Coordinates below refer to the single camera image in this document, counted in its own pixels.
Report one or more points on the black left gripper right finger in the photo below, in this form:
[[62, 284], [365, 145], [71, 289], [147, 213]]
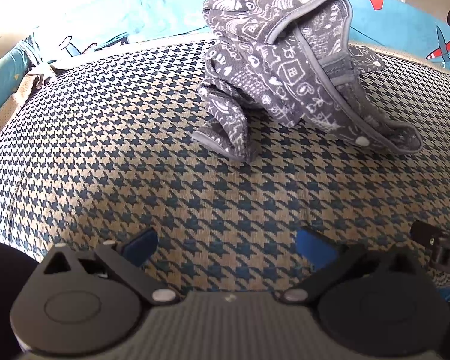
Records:
[[331, 262]]

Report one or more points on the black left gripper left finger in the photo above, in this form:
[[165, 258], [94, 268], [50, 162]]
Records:
[[123, 263]]

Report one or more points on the grey patterned fleece garment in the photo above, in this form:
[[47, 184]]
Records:
[[292, 59]]

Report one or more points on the houndstooth sofa cushion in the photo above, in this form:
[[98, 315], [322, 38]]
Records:
[[106, 150]]

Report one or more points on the blue cartoon print pillow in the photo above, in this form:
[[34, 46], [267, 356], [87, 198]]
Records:
[[67, 27]]

